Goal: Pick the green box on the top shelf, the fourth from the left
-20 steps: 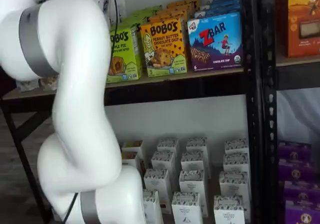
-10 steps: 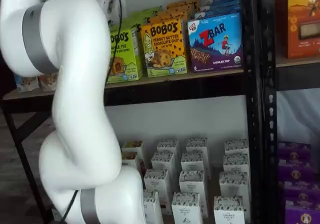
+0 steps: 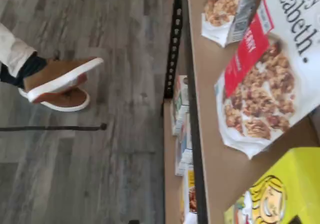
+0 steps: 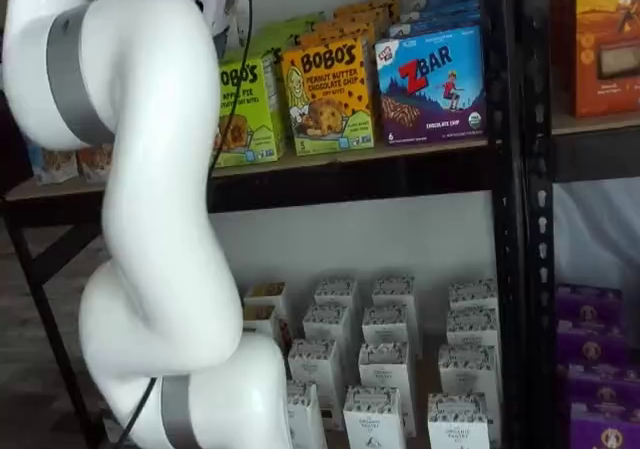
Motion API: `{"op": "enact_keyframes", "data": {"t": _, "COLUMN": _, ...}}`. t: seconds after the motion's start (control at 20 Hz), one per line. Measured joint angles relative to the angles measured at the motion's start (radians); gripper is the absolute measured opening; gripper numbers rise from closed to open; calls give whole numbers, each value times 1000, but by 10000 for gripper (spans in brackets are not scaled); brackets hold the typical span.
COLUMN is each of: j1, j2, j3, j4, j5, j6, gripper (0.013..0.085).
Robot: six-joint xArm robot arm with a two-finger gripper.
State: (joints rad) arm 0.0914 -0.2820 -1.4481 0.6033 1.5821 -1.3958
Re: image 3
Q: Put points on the green Bobo's apple pie box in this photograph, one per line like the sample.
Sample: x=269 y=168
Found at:
x=287 y=179

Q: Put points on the green label oatmeal box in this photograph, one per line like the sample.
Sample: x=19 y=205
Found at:
x=179 y=120
x=182 y=89

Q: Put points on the black metal shelf rack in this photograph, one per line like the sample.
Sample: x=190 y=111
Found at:
x=197 y=109

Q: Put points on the blue label oatmeal box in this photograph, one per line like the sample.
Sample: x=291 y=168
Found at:
x=185 y=156

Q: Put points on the particle board shelf panel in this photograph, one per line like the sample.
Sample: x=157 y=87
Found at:
x=212 y=59

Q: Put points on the yellow label granola box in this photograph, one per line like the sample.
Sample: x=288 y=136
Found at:
x=191 y=194

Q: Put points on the white patterned small boxes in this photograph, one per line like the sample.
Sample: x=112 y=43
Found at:
x=168 y=159

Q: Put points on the brown shoe white sole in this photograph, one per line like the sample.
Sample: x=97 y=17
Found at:
x=65 y=76
x=72 y=101

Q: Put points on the granola bag red label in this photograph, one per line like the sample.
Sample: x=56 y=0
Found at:
x=265 y=96

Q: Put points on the granola bag orange label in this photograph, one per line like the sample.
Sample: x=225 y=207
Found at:
x=220 y=9

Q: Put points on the dark sock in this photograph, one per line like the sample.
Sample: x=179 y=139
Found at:
x=27 y=69

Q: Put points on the white trouser leg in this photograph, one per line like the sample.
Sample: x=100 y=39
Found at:
x=15 y=47

